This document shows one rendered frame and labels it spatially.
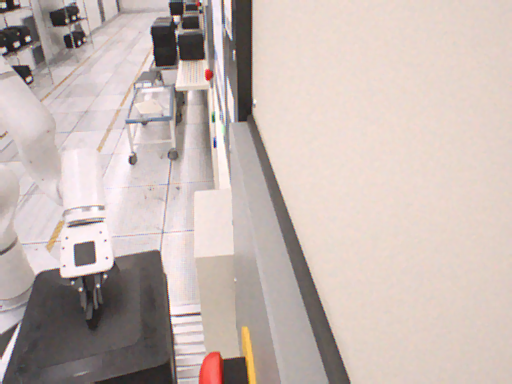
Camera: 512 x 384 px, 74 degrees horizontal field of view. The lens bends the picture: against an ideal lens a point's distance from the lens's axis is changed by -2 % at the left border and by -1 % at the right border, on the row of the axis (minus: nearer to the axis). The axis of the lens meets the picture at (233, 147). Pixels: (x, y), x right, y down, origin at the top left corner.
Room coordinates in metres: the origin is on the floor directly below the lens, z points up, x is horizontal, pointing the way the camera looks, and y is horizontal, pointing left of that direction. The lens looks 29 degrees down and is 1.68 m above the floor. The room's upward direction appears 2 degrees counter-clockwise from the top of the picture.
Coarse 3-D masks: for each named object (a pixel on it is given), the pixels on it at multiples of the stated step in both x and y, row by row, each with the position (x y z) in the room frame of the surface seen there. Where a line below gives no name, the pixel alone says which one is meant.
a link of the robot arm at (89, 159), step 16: (64, 160) 0.63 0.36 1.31; (80, 160) 0.62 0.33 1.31; (96, 160) 0.65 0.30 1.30; (64, 176) 0.60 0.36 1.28; (80, 176) 0.60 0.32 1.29; (96, 176) 0.62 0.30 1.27; (64, 192) 0.58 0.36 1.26; (80, 192) 0.58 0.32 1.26; (96, 192) 0.59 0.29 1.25; (64, 208) 0.56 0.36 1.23
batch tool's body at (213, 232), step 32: (224, 32) 0.38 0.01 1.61; (224, 64) 0.42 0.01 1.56; (224, 128) 0.48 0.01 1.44; (224, 160) 0.94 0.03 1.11; (224, 192) 0.37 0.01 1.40; (224, 224) 0.31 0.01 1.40; (224, 256) 0.26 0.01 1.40; (224, 288) 0.26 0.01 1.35; (224, 320) 0.26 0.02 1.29; (224, 352) 0.26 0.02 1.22
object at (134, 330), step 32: (128, 256) 0.59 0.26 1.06; (160, 256) 0.59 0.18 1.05; (32, 288) 0.51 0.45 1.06; (64, 288) 0.50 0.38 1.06; (128, 288) 0.50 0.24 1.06; (160, 288) 0.50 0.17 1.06; (32, 320) 0.43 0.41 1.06; (64, 320) 0.43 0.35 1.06; (96, 320) 0.43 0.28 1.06; (128, 320) 0.42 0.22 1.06; (160, 320) 0.42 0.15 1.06; (32, 352) 0.37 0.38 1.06; (64, 352) 0.36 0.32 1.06; (96, 352) 0.36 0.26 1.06; (128, 352) 0.36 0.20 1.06; (160, 352) 0.36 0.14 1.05
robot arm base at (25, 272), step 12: (12, 252) 0.74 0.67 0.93; (24, 252) 0.79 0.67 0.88; (0, 264) 0.71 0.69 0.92; (12, 264) 0.73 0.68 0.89; (24, 264) 0.76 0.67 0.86; (36, 264) 0.84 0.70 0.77; (0, 276) 0.70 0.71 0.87; (12, 276) 0.72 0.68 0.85; (24, 276) 0.74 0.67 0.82; (0, 288) 0.70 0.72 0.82; (12, 288) 0.71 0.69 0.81; (24, 288) 0.73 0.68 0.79; (0, 300) 0.70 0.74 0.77; (12, 300) 0.70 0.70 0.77; (24, 300) 0.69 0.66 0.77; (0, 312) 0.66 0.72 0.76
